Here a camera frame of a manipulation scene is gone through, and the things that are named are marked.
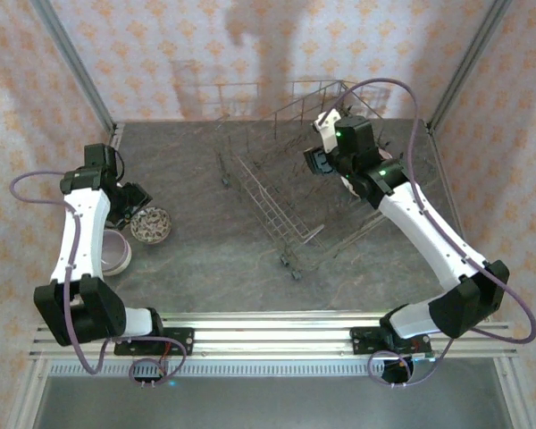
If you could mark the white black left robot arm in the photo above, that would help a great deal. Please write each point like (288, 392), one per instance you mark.
(85, 237)

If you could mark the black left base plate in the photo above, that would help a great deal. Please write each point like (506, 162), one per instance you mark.
(183, 342)

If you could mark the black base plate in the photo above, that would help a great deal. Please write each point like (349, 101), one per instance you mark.
(183, 342)
(364, 342)

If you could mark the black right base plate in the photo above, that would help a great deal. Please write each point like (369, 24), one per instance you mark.
(364, 342)

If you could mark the aluminium frame post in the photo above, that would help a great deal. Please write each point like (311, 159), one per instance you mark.
(71, 58)
(469, 58)

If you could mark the lavender bowl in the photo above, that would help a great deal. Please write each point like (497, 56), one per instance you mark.
(116, 254)

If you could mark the aluminium frame leg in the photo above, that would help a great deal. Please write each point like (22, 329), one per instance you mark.
(24, 402)
(513, 393)

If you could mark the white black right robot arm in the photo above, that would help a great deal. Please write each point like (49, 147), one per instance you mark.
(429, 241)

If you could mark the green circuit board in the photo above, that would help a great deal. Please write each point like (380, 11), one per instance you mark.
(424, 357)

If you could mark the aluminium mounting rail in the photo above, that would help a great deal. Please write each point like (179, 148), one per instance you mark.
(272, 335)

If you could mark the leaf patterned beige bowl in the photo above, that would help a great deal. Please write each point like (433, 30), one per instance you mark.
(151, 224)

